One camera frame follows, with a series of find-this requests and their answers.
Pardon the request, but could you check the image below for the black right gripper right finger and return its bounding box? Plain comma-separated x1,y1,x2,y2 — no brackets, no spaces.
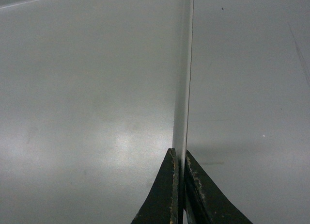
184,151,251,224

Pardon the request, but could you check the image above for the grey rectangular serving tray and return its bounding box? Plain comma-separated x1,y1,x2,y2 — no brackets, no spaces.
0,0,193,224

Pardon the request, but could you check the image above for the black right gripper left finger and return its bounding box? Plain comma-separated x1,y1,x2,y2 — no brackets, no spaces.
132,148,179,224

